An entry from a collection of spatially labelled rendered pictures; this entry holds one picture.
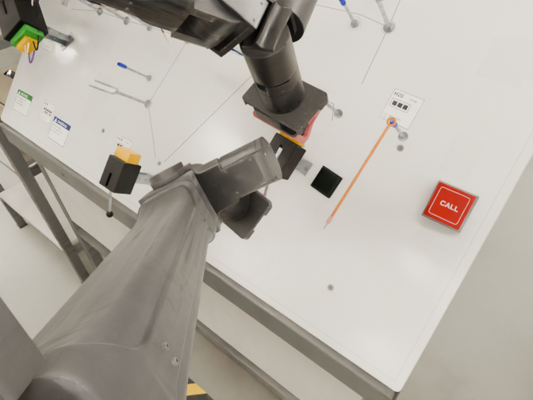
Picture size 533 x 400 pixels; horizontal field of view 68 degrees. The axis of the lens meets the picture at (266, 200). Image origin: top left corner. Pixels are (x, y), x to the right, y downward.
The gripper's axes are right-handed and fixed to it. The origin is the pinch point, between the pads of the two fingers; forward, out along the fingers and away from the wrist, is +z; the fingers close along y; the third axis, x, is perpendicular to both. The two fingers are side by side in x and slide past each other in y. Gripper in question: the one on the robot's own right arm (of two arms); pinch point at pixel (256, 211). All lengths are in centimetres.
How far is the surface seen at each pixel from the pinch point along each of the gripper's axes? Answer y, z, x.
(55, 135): 59, 7, 18
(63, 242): 81, 52, 63
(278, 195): 0.2, 3.6, -4.1
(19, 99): 78, 6, 18
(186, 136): 23.8, 3.7, -2.2
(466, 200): -24.6, -2.2, -19.4
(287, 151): -1.2, -6.6, -10.7
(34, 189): 84, 31, 46
